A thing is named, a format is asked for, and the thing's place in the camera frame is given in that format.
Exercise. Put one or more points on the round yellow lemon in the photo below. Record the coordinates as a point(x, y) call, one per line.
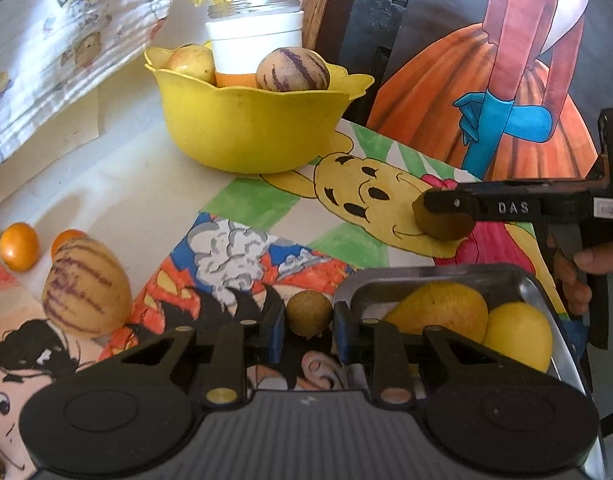
point(521, 332)

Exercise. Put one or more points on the metal tray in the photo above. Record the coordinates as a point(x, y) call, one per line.
point(477, 414)

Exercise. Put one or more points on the glass jar with flowers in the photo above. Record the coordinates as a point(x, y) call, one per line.
point(236, 9)

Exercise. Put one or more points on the cartoon drawing table mat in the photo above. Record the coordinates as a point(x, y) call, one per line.
point(196, 242)

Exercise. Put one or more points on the yellow apple in bowl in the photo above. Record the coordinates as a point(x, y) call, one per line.
point(193, 60)

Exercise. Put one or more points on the yellow orange mango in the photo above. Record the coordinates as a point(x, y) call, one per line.
point(455, 306)

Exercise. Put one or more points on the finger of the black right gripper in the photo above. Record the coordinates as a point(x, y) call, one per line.
point(483, 201)

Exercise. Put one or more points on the small orange tangerine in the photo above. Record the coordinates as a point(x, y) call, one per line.
point(19, 247)
point(63, 237)

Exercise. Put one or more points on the yellow plastic bowl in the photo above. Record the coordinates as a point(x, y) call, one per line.
point(246, 130)

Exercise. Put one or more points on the striped pepino melon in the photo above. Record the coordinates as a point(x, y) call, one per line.
point(86, 292)

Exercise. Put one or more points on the white foam cup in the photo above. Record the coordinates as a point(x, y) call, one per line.
point(240, 43)

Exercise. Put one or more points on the cartoon print white cloth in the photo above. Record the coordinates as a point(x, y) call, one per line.
point(53, 52)

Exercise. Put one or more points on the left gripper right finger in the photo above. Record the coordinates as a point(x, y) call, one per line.
point(377, 347)

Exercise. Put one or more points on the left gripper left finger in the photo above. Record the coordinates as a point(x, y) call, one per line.
point(234, 348)

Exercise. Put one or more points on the painted lady poster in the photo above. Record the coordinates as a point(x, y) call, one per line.
point(504, 89)

